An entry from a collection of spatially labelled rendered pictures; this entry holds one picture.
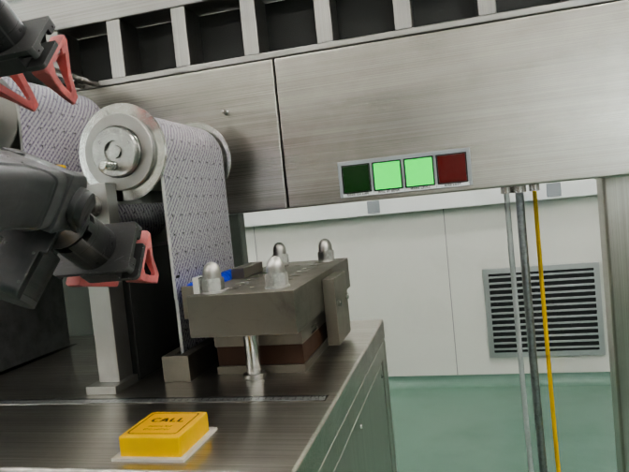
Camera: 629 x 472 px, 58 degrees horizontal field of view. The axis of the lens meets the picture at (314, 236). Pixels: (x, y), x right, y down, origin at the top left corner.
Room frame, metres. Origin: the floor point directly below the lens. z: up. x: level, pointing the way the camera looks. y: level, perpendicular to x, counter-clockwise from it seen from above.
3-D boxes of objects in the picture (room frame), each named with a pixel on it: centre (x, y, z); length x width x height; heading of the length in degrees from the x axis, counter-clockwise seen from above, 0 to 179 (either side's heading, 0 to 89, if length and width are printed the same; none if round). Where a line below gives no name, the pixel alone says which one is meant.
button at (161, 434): (0.61, 0.18, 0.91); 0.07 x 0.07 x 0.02; 76
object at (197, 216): (0.98, 0.19, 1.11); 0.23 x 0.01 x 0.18; 166
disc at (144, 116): (0.88, 0.28, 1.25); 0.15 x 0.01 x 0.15; 76
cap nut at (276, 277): (0.82, 0.06, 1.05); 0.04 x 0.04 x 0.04
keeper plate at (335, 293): (0.98, -0.03, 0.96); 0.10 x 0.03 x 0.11; 166
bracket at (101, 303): (0.84, 0.32, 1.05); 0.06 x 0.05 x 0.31; 166
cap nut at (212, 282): (0.83, 0.15, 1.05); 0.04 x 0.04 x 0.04
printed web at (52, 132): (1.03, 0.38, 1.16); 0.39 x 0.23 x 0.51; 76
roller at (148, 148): (0.99, 0.25, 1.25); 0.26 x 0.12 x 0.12; 166
